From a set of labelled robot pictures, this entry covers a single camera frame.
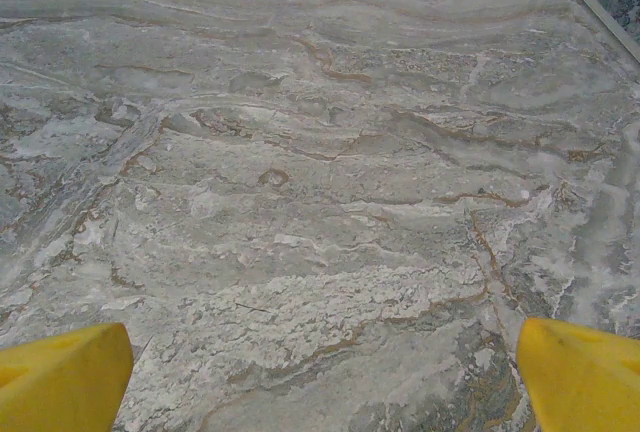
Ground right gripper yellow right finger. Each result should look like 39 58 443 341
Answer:
515 316 640 432

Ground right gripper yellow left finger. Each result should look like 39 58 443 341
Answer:
0 322 135 432

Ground aluminium side frame rail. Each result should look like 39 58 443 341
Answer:
538 0 640 62

